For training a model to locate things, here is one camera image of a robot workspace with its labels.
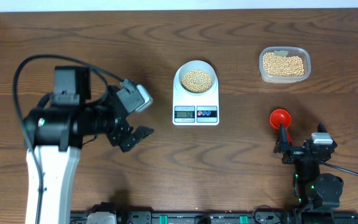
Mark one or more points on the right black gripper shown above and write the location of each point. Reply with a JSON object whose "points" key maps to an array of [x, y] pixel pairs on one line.
{"points": [[293, 154]]}

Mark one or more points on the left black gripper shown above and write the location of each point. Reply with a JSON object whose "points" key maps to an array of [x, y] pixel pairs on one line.
{"points": [[119, 134]]}

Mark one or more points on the red plastic measuring scoop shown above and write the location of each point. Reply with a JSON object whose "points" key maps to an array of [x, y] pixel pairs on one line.
{"points": [[281, 117]]}

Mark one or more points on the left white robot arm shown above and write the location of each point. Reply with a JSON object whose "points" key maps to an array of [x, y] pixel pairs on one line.
{"points": [[56, 129]]}

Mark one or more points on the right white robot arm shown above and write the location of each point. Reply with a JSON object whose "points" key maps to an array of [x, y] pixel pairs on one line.
{"points": [[318, 193]]}

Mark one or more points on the white digital kitchen scale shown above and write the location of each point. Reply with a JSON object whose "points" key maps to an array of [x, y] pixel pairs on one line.
{"points": [[199, 110]]}

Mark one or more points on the soybeans in bowl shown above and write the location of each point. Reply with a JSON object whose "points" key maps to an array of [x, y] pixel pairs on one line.
{"points": [[196, 81]]}

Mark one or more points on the pale blue round bowl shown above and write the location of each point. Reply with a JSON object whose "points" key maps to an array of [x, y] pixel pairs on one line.
{"points": [[195, 65]]}

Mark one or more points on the yellow soybeans pile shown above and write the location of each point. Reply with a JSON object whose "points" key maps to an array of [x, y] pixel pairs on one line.
{"points": [[281, 66]]}

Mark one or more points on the clear plastic food container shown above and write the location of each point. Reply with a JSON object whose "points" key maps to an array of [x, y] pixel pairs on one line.
{"points": [[286, 52]]}

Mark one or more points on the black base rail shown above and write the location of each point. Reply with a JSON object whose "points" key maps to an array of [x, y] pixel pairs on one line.
{"points": [[138, 217]]}

